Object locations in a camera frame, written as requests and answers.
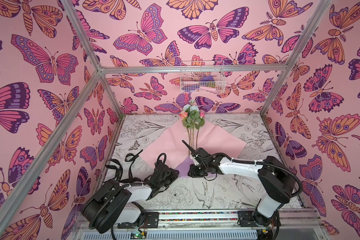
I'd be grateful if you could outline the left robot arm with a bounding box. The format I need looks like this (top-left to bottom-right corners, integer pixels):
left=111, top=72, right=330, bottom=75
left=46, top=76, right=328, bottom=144
left=81, top=153, right=180, bottom=234

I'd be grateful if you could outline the orange pink fake rose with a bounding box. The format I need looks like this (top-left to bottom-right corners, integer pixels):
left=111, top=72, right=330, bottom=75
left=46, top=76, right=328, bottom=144
left=180, top=111, right=191, bottom=144

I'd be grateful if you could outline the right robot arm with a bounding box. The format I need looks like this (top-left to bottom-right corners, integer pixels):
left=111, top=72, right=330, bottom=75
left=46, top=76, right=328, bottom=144
left=187, top=145, right=303, bottom=227

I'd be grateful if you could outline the white wire basket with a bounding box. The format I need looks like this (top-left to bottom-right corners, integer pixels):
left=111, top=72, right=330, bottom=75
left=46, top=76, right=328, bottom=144
left=179, top=61, right=227, bottom=95

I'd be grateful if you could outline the white fake flower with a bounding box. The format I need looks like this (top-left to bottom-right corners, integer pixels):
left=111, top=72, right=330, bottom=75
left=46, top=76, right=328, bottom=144
left=183, top=100, right=200, bottom=144

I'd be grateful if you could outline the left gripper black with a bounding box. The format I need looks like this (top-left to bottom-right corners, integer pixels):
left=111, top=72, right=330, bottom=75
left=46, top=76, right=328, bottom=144
left=157, top=168, right=180, bottom=190

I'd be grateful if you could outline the black printed ribbon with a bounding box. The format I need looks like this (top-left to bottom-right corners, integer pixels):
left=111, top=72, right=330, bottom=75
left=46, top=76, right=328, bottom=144
left=105, top=150, right=143, bottom=184

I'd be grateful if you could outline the purple pink wrapping paper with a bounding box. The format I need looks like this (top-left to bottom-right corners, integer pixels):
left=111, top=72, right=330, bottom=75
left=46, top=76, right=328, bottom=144
left=140, top=120, right=247, bottom=178

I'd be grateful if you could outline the aluminium frame structure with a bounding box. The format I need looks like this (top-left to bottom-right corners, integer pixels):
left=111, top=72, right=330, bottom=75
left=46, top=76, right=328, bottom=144
left=0, top=1, right=332, bottom=237

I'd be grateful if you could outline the small pink fake rose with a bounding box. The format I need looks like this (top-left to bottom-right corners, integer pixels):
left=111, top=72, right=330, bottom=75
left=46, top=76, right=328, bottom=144
left=195, top=111, right=206, bottom=148

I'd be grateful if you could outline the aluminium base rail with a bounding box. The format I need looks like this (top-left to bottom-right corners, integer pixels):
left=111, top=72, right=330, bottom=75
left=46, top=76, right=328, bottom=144
left=71, top=208, right=331, bottom=240

